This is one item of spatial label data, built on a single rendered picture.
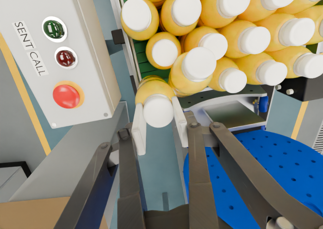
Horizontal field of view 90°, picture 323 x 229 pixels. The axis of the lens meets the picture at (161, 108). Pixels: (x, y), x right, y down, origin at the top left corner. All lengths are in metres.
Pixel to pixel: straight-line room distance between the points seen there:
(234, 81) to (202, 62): 0.10
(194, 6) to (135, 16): 0.08
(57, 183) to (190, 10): 0.74
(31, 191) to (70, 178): 0.13
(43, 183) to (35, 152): 1.21
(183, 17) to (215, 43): 0.06
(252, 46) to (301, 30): 0.07
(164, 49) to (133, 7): 0.07
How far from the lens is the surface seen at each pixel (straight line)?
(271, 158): 0.42
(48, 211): 0.58
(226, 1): 0.28
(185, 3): 0.26
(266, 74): 0.32
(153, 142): 1.64
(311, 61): 0.37
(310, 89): 0.51
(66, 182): 0.79
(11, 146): 2.11
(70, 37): 0.26
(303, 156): 0.44
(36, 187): 0.83
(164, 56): 0.26
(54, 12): 0.26
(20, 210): 0.62
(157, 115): 0.20
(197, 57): 0.21
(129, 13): 0.26
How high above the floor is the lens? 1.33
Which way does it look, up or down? 66 degrees down
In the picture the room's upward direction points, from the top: 171 degrees clockwise
